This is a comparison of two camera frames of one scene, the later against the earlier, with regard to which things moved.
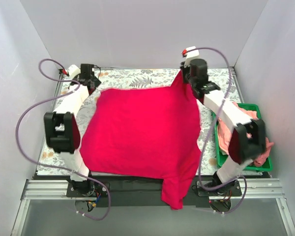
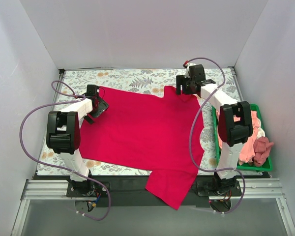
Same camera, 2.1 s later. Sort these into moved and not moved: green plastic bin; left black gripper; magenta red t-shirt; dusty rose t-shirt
Moved: left black gripper; magenta red t-shirt
Not moved: dusty rose t-shirt; green plastic bin
